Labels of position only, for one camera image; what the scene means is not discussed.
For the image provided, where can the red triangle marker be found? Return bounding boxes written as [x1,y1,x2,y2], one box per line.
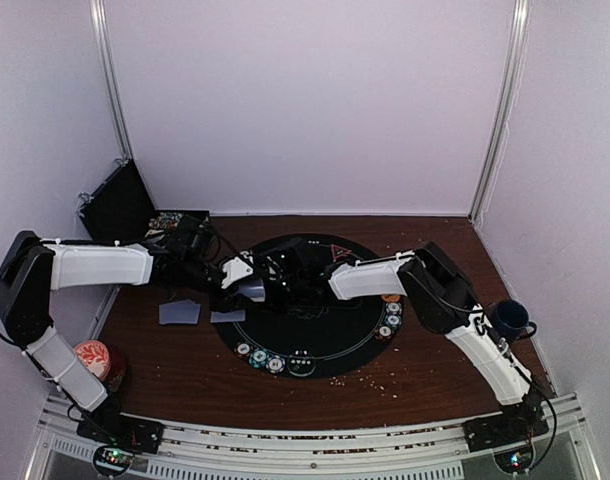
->
[330,244,352,262]

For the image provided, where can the red chip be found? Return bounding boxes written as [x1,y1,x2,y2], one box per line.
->
[375,325,394,340]
[234,342,253,358]

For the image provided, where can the green chip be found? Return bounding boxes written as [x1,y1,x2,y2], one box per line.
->
[385,314,402,330]
[249,349,268,368]

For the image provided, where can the white blue chip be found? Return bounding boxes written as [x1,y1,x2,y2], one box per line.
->
[266,355,286,374]
[386,302,402,315]

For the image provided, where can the grey card deck box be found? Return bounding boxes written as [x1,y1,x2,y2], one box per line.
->
[237,279,266,303]

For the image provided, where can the dealt card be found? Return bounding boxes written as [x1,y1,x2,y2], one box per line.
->
[210,310,246,324]

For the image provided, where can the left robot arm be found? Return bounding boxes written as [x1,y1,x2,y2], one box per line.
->
[0,216,271,444]

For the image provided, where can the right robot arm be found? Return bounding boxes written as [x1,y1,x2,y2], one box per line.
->
[257,238,547,442]

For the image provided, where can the leftover cards on table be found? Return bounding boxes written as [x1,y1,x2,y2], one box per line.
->
[159,299,201,326]

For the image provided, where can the round black poker mat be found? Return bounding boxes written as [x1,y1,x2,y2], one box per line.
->
[211,233,405,380]

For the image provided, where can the black poker set case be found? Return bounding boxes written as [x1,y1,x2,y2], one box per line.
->
[78,159,210,242]

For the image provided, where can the red patterned tin can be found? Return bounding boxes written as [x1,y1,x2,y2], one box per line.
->
[74,340,127,393]

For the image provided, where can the dark blue mug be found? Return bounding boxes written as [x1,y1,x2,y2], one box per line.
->
[489,299,537,342]

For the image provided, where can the aluminium front rail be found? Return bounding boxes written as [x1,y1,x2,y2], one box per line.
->
[20,394,605,479]

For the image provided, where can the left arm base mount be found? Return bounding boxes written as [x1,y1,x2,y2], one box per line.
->
[76,417,164,478]

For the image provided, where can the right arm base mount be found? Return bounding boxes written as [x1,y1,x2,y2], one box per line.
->
[462,414,549,476]

